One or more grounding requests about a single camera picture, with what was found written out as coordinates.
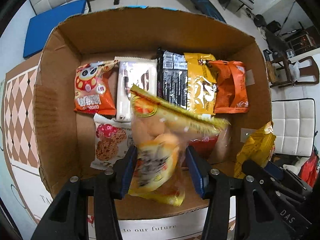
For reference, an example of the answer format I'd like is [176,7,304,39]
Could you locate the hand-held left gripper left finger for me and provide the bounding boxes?
[30,145,138,240]

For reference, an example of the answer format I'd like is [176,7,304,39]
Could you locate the clear yellow-edged chips packet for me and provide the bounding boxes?
[127,84,230,207]

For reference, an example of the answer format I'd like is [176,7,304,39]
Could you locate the brown wooden chair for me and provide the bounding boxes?
[269,55,320,88]

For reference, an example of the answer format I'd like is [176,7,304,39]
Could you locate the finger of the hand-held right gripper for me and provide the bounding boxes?
[266,162,313,196]
[241,159,267,182]

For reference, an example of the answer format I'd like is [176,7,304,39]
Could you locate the blue foam mat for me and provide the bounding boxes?
[23,0,88,58]

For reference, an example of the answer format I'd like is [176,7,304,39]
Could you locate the white wafer packet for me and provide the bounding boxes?
[114,56,158,122]

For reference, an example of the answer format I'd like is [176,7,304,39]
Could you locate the orange mushroom-print snack packet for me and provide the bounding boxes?
[74,60,118,115]

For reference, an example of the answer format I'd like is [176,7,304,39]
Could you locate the short barbell with black plates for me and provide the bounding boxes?
[217,0,267,28]

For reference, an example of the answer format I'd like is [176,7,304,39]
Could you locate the black and yellow snack packet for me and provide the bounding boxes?
[156,48,218,115]

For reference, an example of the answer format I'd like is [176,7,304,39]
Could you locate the black exercise machine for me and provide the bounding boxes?
[262,20,315,55]

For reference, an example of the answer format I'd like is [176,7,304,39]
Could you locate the white cookie packet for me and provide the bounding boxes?
[90,113,134,171]

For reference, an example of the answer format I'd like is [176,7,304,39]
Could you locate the red bag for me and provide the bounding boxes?
[299,151,320,188]

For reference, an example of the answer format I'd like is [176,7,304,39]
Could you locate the dark red snack packet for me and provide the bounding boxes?
[186,131,232,164]

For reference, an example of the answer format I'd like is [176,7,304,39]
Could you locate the diamond-patterned tablecloth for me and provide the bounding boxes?
[0,55,237,240]

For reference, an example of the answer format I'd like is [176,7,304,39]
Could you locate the cardboard box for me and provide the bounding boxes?
[32,6,273,220]

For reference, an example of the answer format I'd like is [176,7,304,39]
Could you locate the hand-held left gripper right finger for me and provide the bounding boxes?
[185,145,278,240]

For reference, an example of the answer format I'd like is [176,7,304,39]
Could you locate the white plastic bag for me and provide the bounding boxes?
[289,61,301,80]

